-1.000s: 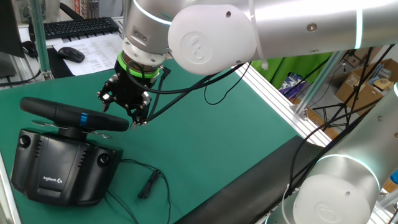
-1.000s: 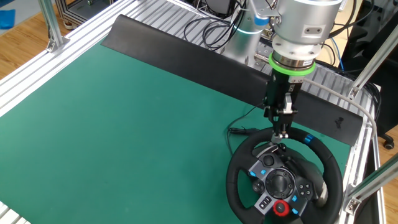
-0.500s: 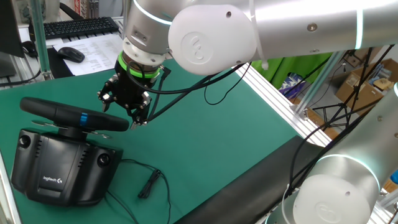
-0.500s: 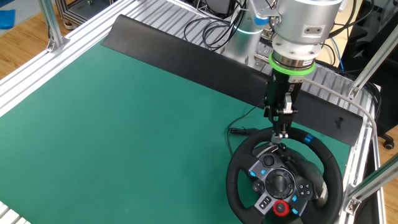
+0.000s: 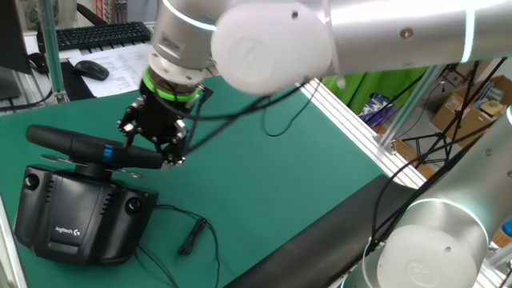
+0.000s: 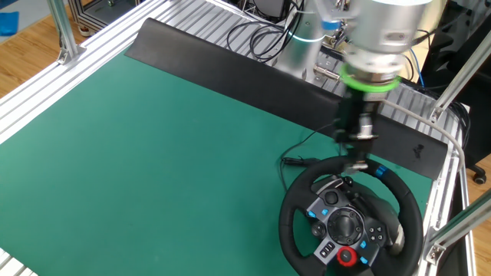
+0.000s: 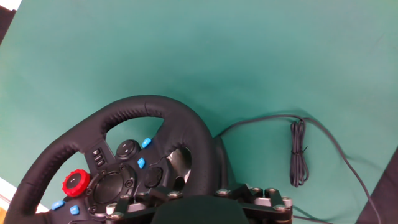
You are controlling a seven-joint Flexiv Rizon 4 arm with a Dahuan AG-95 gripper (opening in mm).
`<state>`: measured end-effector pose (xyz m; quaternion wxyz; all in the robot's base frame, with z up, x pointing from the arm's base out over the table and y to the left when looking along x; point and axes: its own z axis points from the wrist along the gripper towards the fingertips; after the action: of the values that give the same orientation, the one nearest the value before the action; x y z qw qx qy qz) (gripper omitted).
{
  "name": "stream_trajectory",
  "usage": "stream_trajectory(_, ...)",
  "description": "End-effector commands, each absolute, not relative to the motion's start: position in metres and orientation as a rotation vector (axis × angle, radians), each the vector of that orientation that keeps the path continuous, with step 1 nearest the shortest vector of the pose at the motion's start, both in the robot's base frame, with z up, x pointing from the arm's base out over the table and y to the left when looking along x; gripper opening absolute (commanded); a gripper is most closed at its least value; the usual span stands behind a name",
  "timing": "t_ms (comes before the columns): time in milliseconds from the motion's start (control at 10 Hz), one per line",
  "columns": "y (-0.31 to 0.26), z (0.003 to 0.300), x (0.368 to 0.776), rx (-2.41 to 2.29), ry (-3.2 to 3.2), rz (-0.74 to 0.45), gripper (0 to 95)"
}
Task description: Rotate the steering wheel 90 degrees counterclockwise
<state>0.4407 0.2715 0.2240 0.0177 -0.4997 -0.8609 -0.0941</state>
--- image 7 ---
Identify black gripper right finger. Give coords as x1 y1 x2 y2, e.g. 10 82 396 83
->
214 183 294 224

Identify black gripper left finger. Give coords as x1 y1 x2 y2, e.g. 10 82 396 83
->
105 186 184 224

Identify black racing steering wheel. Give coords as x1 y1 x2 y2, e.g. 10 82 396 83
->
2 95 218 224

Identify black Logitech wheel base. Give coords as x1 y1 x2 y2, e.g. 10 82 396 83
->
213 135 237 190

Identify green table mat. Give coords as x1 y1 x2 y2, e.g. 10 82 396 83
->
0 0 398 224

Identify black wheel base cable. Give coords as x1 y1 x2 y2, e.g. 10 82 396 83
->
214 113 383 224

